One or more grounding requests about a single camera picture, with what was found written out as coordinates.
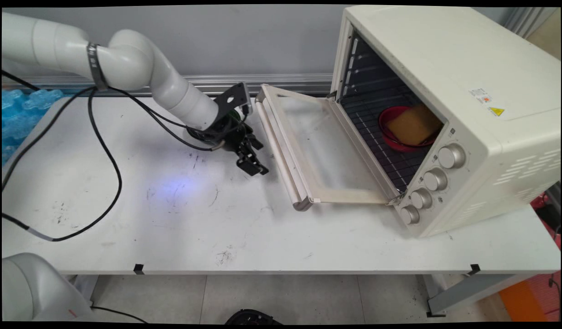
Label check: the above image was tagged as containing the yellow sponge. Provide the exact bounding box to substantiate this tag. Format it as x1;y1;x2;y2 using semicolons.
386;105;443;146

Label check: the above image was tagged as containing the plain black cable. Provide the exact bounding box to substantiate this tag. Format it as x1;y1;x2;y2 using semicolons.
2;86;227;192

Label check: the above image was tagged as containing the black round object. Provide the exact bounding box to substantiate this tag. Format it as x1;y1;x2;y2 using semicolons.
225;309;282;325

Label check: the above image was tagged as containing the grey ribbed panel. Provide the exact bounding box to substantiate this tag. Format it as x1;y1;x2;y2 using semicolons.
504;7;561;39

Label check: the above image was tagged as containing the wire oven rack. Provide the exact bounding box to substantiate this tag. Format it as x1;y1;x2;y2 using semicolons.
339;87;428;193

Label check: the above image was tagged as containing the aluminium rail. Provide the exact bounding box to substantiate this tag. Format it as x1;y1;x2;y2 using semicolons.
2;73;334;97

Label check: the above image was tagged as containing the white label sticker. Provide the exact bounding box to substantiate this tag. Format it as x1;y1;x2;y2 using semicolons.
468;88;493;105

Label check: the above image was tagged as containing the red object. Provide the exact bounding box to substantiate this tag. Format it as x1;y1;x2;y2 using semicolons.
531;192;561;249

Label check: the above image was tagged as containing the grey table leg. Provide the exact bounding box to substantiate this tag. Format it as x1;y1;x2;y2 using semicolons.
426;273;529;318

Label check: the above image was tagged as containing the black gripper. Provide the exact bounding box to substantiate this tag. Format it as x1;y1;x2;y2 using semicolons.
201;118;270;177

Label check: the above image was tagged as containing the black floor cable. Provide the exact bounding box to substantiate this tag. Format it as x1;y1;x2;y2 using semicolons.
90;305;150;324

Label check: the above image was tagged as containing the cream toaster oven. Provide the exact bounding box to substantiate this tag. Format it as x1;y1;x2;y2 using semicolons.
331;5;561;239

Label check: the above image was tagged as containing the black strap on arm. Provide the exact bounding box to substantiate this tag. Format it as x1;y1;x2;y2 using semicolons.
86;42;109;91

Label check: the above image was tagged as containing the black background cable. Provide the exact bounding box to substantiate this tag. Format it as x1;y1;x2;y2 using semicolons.
2;70;40;91

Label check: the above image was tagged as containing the cream glass oven door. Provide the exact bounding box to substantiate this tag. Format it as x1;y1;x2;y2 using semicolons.
255;84;406;212

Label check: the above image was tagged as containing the dark green bowl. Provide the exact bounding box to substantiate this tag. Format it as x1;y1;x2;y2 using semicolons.
186;110;243;143

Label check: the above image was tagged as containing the largest silver oven knob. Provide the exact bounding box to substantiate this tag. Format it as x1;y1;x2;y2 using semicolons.
438;143;466;169

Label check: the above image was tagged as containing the red bowl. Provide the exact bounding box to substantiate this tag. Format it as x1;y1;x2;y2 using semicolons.
378;106;439;153

